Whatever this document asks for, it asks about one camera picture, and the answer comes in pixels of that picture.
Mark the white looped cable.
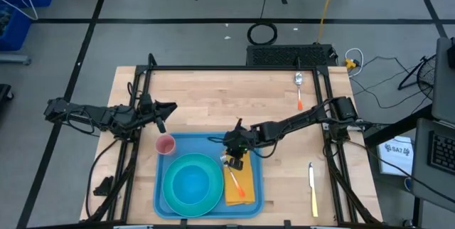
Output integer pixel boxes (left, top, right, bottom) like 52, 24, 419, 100
343, 47, 365, 78

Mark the yellow floor cable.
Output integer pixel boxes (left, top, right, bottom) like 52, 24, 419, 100
316, 0, 341, 45

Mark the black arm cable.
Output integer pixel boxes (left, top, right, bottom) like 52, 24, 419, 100
85, 138, 120, 219

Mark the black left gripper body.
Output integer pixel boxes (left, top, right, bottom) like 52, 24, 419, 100
138, 110, 168, 134

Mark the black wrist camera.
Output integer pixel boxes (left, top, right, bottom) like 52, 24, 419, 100
137, 92, 154, 115
232, 117, 246, 132

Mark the blue bin with parts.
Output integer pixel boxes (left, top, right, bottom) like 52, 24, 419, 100
0, 4, 32, 52

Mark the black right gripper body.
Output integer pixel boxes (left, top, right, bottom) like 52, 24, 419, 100
223, 128, 252, 159

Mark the knife with yellow handle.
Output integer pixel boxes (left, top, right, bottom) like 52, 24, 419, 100
307, 161, 319, 218

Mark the grey desk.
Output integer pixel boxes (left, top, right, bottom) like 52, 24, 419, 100
412, 117, 455, 213

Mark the pink plastic cup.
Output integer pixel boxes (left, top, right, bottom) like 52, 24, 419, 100
155, 133, 177, 156

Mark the spoon with orange handle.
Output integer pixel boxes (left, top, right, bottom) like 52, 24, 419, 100
294, 71, 304, 111

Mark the teal plastic plate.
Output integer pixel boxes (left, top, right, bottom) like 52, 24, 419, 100
161, 152, 225, 218

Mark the grey computer monitor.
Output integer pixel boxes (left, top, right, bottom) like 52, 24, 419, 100
432, 36, 455, 125

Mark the black floor device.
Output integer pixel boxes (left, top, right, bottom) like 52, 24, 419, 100
0, 83, 14, 111

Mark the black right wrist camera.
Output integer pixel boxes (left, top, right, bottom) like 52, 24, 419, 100
232, 117, 246, 132

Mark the black wire fan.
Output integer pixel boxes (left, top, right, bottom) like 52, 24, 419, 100
397, 53, 437, 101

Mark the black aluminium table frame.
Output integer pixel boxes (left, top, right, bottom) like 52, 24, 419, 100
80, 53, 383, 228

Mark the white paper sign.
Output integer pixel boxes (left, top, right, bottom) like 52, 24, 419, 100
376, 136, 416, 177

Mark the black perforated computer case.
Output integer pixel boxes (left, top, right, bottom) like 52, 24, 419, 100
245, 43, 338, 68

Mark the fork with orange handle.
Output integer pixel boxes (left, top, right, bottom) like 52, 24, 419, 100
219, 154, 246, 198

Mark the blue plastic tray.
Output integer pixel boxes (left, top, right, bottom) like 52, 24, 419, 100
152, 132, 265, 220

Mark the coiled black cable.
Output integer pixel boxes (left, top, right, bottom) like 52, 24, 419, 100
247, 0, 279, 46

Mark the black floor cable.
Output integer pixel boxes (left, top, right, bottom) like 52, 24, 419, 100
350, 55, 433, 110

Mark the black clamp bracket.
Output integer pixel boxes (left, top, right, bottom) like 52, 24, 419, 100
92, 175, 114, 197

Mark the black keyboard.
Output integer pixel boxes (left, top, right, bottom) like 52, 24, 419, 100
427, 130, 455, 176

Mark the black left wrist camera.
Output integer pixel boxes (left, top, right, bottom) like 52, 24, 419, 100
137, 92, 154, 115

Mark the grey desk leg foot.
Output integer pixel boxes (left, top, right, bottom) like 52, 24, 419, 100
0, 53, 32, 66

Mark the yellow cloth napkin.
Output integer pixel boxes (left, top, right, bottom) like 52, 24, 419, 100
223, 149, 256, 207

